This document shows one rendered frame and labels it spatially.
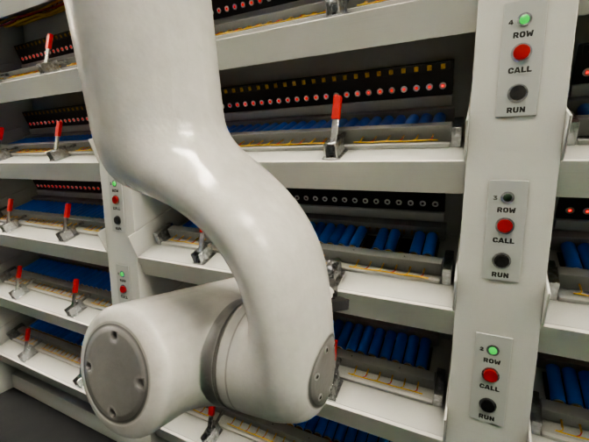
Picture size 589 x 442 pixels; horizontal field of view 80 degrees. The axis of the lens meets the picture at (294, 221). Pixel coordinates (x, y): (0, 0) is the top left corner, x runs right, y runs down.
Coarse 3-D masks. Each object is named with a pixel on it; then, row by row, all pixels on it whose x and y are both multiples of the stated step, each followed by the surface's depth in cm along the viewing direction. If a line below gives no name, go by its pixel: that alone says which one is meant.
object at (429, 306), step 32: (160, 224) 78; (160, 256) 72; (448, 256) 52; (352, 288) 54; (384, 288) 53; (416, 288) 51; (448, 288) 50; (384, 320) 53; (416, 320) 50; (448, 320) 48
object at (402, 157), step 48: (240, 96) 75; (288, 96) 70; (336, 96) 52; (384, 96) 63; (432, 96) 59; (240, 144) 64; (288, 144) 60; (336, 144) 51; (384, 144) 52; (432, 144) 49; (432, 192) 47
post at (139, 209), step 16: (128, 192) 72; (128, 208) 72; (144, 208) 74; (160, 208) 78; (128, 224) 73; (144, 224) 75; (112, 240) 76; (128, 240) 74; (112, 256) 77; (128, 256) 75; (112, 272) 78; (112, 288) 79; (144, 288) 76; (160, 288) 80; (176, 288) 84; (112, 304) 80
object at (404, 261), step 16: (176, 240) 75; (208, 240) 73; (336, 256) 60; (352, 256) 58; (368, 256) 57; (384, 256) 55; (400, 256) 55; (416, 256) 54; (432, 256) 53; (416, 272) 54; (432, 272) 53
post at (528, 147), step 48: (480, 0) 40; (576, 0) 37; (480, 48) 41; (480, 96) 42; (480, 144) 42; (528, 144) 40; (480, 192) 43; (480, 240) 44; (528, 240) 42; (480, 288) 45; (528, 288) 42; (528, 336) 43; (528, 384) 44; (480, 432) 47
